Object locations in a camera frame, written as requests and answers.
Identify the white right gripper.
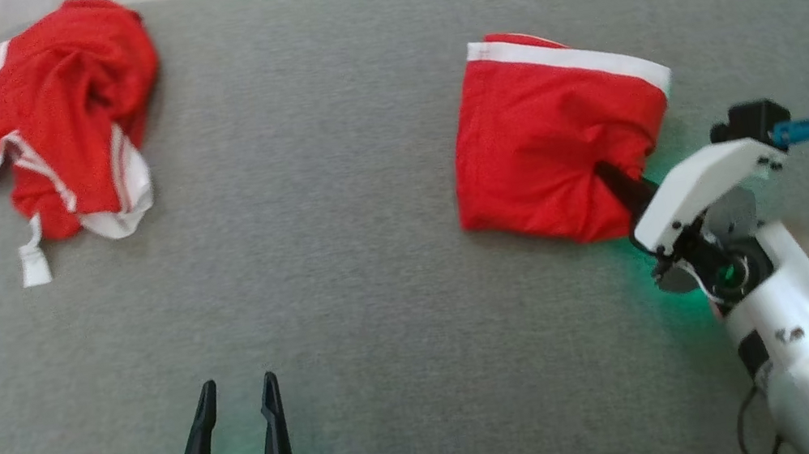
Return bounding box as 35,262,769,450
594,130,809,324

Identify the red garment with white waistband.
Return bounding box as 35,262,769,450
429,5,700,265

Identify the red garment with white stripes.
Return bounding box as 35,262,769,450
0,0,194,293

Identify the blue cable connector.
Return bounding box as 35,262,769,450
768,118,809,152

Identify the thin black cable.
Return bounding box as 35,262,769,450
730,383,782,454

